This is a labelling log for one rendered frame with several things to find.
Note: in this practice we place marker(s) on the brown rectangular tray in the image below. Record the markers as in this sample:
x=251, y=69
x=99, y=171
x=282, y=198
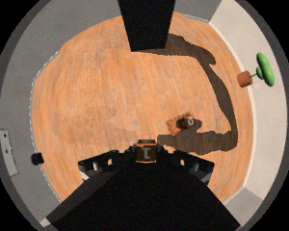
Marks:
x=175, y=125

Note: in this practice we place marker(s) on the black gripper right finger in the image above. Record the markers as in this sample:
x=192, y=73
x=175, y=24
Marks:
x=201, y=168

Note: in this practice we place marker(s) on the small brown cube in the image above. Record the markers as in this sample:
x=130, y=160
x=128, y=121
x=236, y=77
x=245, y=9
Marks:
x=146, y=151
x=188, y=121

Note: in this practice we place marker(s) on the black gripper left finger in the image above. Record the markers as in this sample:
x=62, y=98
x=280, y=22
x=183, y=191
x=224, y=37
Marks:
x=99, y=163

